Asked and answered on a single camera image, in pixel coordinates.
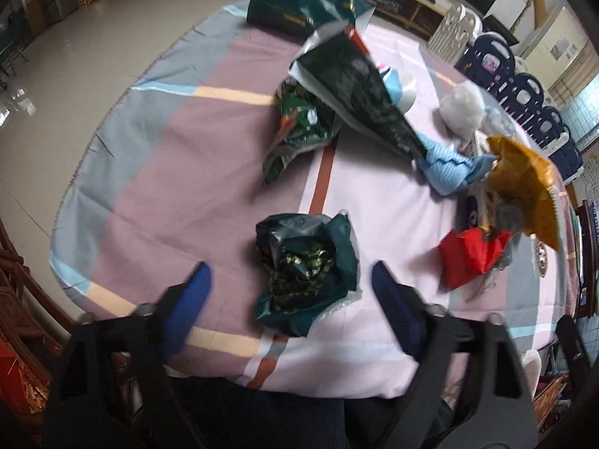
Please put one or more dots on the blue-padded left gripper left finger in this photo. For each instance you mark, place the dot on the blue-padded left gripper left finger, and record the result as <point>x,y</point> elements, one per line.
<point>91,411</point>

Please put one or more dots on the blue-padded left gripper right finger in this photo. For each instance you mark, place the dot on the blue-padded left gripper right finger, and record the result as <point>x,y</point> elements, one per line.
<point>494,408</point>

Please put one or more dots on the red wrapper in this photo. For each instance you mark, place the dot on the red wrapper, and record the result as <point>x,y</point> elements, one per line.
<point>471,253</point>

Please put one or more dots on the yellow snack bag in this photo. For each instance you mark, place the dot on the yellow snack bag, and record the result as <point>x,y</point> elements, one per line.
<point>525,179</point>

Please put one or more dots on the dark green foil wrapper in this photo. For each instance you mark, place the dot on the dark green foil wrapper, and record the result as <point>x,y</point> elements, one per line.
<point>313,270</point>

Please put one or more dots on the light blue cloth rag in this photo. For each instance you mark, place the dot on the light blue cloth rag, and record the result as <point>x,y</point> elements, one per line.
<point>448,171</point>

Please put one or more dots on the white plastic bag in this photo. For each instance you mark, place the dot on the white plastic bag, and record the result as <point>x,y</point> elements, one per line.
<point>463,110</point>

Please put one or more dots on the green snack wrapper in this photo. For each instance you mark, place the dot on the green snack wrapper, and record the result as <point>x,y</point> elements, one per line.
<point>305,124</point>

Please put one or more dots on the large dark green snack bag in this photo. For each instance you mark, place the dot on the large dark green snack bag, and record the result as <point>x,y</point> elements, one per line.
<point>334,64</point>

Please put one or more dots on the striped paper cup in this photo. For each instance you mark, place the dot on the striped paper cup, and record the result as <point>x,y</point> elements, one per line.
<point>400,86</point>

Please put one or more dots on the plaid pastel tablecloth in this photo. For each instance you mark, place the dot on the plaid pastel tablecloth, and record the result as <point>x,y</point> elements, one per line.
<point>173,177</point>

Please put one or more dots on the clear crumpled plastic wrapper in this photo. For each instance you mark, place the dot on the clear crumpled plastic wrapper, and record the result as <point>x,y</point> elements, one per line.
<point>496,122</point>

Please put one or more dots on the white air conditioner cabinet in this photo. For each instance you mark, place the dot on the white air conditioner cabinet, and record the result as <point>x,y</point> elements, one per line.
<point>554,47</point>

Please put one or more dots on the white plastic chair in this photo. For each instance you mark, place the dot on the white plastic chair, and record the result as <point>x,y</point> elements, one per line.
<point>460,28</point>

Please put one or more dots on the dark green gift bag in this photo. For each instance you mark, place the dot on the dark green gift bag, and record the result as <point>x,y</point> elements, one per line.
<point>300,18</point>

